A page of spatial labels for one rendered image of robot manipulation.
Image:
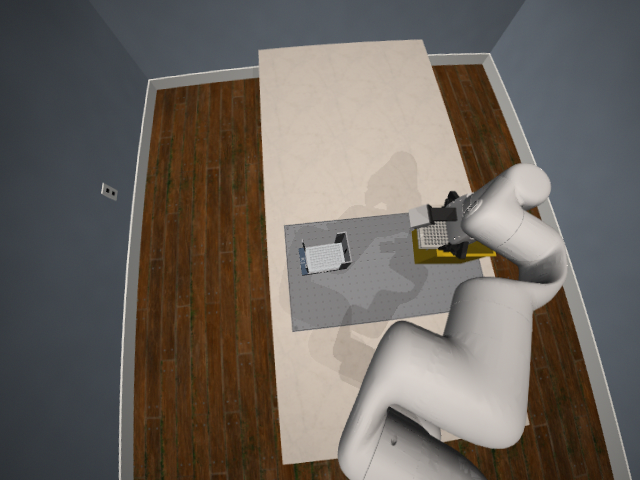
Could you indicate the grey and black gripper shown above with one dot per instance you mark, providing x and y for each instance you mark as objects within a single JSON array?
[{"x": 455, "y": 234}]

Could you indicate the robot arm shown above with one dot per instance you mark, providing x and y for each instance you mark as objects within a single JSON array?
[{"x": 473, "y": 381}]

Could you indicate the olive-yellow open-top bin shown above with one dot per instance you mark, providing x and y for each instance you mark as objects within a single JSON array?
[{"x": 475, "y": 251}]

